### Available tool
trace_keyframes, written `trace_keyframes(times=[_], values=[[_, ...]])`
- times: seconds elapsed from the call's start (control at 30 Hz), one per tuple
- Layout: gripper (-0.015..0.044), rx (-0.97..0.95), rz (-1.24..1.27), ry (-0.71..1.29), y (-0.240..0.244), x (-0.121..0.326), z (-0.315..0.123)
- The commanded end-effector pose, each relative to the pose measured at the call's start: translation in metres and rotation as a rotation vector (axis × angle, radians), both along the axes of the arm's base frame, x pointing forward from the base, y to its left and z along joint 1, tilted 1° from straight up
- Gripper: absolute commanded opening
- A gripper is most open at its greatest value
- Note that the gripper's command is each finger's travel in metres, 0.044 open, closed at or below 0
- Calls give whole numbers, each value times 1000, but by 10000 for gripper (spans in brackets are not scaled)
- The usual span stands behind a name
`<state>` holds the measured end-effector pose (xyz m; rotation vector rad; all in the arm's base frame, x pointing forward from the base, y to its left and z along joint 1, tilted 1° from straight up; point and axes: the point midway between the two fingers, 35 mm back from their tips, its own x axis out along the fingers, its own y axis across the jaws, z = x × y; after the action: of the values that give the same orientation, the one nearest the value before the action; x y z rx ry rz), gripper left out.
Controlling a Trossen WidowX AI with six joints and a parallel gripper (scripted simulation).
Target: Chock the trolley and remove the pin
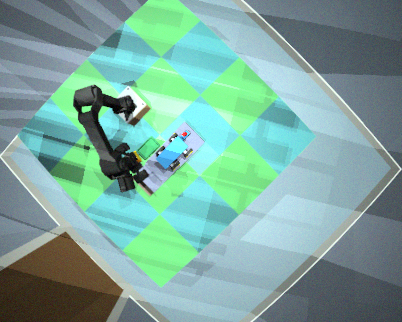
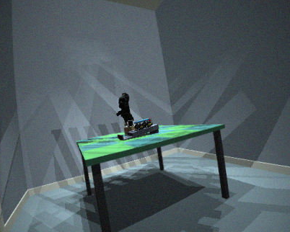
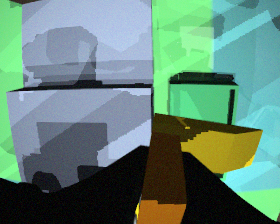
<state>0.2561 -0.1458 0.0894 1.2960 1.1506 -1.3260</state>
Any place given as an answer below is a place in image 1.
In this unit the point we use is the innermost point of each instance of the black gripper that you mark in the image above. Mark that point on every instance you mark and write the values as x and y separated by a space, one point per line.
141 176

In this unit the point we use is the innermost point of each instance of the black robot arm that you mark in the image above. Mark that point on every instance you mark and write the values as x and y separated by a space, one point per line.
111 163

